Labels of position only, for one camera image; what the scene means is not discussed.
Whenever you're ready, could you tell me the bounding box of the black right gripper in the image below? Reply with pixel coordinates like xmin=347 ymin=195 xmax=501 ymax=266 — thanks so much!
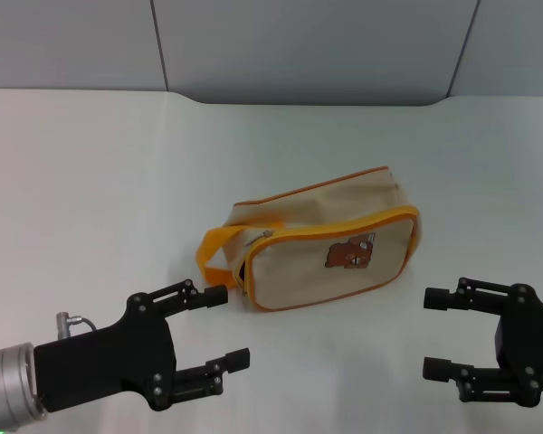
xmin=422 ymin=278 xmax=543 ymax=407

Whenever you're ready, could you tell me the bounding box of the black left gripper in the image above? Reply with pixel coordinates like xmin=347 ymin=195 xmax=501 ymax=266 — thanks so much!
xmin=33 ymin=278 xmax=251 ymax=413

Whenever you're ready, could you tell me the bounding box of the beige food bag orange trim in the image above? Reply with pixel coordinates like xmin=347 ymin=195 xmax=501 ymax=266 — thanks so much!
xmin=195 ymin=166 xmax=422 ymax=314

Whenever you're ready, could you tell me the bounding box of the grey cable with metal plug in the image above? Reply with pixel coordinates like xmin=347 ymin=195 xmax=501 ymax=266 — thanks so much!
xmin=55 ymin=310 xmax=100 ymax=340

